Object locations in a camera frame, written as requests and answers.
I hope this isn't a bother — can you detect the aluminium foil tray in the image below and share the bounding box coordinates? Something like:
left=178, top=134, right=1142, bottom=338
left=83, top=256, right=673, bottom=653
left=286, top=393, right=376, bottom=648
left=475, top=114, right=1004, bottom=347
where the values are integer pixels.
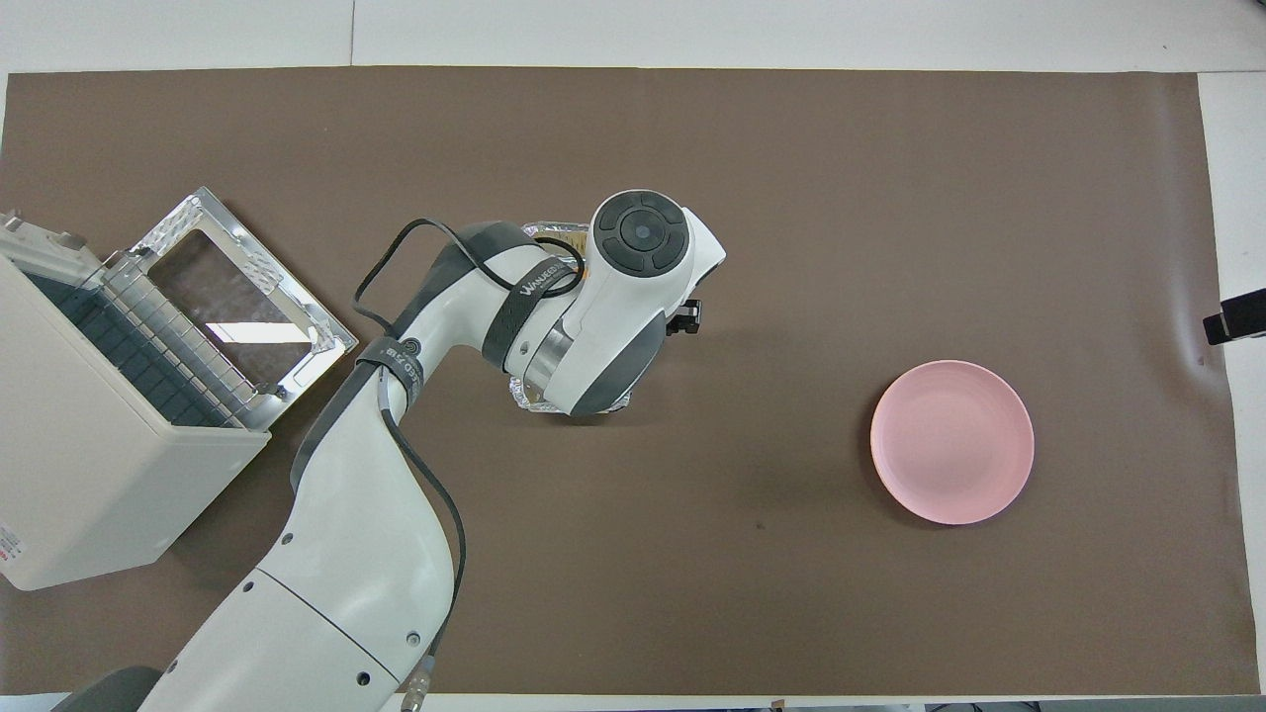
left=508, top=222, right=634, bottom=412

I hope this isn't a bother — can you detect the silver oven door glass window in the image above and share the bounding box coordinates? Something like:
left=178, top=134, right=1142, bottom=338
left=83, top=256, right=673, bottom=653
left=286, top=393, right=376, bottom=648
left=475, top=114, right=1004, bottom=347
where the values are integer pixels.
left=127, top=186, right=359, bottom=433

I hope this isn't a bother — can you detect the white toaster oven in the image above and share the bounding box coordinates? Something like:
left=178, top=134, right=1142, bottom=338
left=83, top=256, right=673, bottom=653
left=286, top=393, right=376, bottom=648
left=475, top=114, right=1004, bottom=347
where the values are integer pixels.
left=0, top=210, right=273, bottom=592

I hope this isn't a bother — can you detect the brown table mat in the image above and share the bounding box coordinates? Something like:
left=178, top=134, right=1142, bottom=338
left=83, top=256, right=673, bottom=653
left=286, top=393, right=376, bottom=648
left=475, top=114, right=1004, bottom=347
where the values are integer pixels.
left=0, top=65, right=1260, bottom=697

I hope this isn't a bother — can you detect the pink round plate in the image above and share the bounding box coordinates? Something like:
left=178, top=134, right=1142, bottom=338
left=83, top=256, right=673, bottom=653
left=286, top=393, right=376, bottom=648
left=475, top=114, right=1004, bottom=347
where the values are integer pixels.
left=869, top=360, right=1036, bottom=526

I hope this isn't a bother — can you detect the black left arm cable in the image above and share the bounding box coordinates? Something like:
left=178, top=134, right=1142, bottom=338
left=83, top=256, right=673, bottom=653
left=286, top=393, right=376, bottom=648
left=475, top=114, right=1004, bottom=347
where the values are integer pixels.
left=352, top=218, right=587, bottom=712

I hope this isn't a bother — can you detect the metal wire oven rack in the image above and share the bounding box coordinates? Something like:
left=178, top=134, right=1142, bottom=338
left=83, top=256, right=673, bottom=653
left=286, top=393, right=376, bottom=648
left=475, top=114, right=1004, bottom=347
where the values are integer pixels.
left=99, top=259, right=260, bottom=428

